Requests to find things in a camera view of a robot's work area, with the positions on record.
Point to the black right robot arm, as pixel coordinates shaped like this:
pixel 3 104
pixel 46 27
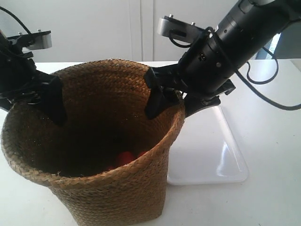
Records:
pixel 248 26

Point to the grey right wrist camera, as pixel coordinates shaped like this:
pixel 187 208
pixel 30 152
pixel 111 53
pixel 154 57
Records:
pixel 180 33

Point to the brown woven wicker basket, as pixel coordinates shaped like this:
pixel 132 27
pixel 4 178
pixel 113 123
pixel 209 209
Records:
pixel 105 102

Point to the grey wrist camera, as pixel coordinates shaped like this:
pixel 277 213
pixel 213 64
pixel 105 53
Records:
pixel 34 41
pixel 180 33

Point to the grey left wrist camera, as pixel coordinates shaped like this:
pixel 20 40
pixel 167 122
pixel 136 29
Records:
pixel 34 41

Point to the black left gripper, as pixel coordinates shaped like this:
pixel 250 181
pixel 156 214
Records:
pixel 21 81

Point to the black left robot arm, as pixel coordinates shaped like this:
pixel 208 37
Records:
pixel 2 37

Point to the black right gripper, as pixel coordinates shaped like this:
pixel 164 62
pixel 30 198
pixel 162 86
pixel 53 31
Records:
pixel 202 73

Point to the white plastic tray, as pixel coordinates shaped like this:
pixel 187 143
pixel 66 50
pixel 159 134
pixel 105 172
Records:
pixel 205 152

